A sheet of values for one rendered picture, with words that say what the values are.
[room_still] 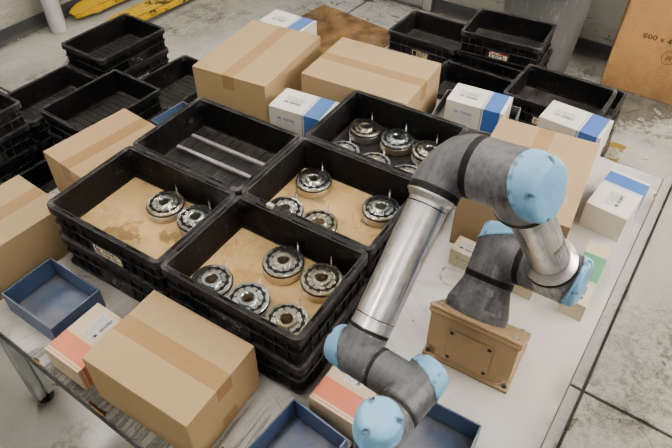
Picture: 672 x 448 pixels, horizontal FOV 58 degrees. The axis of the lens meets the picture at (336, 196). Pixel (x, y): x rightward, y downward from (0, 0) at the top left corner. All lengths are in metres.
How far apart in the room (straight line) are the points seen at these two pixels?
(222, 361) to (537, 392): 0.73
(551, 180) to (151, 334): 0.91
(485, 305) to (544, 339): 0.27
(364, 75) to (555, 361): 1.11
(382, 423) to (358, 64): 1.48
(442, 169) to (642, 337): 1.76
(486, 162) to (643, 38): 3.08
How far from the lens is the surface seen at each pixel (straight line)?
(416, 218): 1.08
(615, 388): 2.53
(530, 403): 1.55
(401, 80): 2.13
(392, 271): 1.08
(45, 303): 1.81
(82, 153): 2.00
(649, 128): 3.85
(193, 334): 1.43
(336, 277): 1.50
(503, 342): 1.41
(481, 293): 1.45
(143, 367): 1.41
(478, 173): 1.05
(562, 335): 1.69
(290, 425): 1.46
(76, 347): 1.60
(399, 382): 1.04
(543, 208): 1.05
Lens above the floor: 2.00
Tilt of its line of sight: 42 degrees down
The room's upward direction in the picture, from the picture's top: straight up
